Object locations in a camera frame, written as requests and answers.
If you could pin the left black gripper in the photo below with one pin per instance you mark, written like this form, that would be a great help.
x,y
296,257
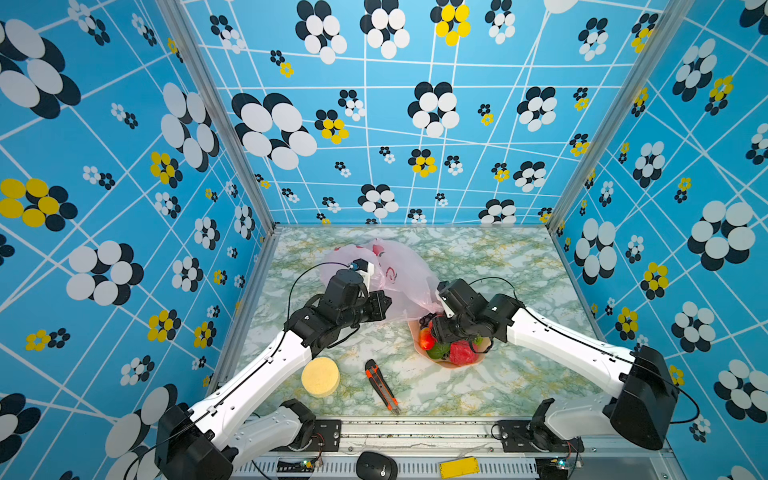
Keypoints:
x,y
380,309

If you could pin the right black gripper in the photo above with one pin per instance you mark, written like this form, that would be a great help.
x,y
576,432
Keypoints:
x,y
441,330

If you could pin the pink plastic bag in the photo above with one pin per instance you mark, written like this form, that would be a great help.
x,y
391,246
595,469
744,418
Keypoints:
x,y
398,270

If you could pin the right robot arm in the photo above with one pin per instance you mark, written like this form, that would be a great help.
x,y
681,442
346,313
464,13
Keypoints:
x,y
637,398

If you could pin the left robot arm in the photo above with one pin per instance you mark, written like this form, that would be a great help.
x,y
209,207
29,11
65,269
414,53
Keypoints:
x,y
217,435

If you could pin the red orange mango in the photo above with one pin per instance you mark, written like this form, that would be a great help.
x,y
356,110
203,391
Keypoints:
x,y
426,340

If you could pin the pink fruit plate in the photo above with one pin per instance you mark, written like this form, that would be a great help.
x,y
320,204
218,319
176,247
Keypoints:
x,y
426,322

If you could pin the orange black utility knife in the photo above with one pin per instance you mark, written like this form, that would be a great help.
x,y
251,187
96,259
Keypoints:
x,y
380,386

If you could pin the yellow round sponge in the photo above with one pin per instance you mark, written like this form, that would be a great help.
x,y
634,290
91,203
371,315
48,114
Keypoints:
x,y
321,377

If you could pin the yellow tag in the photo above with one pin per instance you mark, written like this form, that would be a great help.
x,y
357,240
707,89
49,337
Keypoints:
x,y
459,468

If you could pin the black computer mouse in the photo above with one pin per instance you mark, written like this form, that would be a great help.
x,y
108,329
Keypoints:
x,y
372,465

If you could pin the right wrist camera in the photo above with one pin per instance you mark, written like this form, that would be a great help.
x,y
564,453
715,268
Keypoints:
x,y
456,297

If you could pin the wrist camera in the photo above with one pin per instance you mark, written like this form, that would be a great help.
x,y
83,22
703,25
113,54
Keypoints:
x,y
365,269
456,297

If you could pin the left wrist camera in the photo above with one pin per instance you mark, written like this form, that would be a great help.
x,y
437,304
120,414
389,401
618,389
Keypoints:
x,y
365,269

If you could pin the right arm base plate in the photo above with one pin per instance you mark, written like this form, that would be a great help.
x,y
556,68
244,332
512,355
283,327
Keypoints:
x,y
519,436

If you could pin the aluminium front rail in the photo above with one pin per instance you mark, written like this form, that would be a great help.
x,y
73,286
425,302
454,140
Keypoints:
x,y
420,445

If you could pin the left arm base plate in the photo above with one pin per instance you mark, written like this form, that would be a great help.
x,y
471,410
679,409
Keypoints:
x,y
324,436

